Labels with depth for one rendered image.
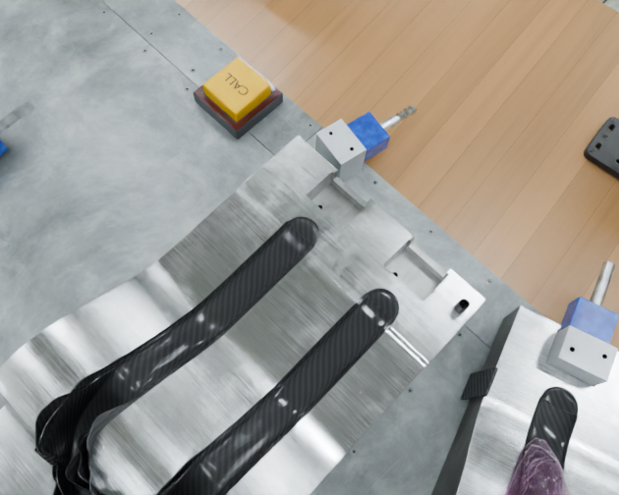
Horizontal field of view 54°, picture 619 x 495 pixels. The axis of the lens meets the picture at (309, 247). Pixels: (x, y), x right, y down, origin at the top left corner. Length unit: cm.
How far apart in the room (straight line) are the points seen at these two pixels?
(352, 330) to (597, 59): 53
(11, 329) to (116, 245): 14
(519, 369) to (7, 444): 49
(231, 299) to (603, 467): 39
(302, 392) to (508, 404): 20
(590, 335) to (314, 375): 27
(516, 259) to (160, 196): 43
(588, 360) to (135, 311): 43
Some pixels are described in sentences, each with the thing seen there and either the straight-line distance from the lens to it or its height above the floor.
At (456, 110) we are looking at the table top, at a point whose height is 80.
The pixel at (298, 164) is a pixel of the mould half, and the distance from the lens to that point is 64.
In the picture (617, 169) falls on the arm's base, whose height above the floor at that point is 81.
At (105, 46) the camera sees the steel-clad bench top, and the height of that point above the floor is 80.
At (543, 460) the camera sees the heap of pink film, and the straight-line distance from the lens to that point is 62.
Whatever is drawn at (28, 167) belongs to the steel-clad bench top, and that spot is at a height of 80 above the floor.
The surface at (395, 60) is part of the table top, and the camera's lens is 84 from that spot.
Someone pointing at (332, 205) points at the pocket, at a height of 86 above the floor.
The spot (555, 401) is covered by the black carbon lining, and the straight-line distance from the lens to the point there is 66.
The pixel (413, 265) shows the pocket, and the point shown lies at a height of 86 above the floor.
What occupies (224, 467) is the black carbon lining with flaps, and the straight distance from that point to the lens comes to 54.
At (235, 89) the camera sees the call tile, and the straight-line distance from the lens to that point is 76.
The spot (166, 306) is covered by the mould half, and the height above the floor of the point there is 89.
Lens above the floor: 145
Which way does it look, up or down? 69 degrees down
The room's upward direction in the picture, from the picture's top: 4 degrees clockwise
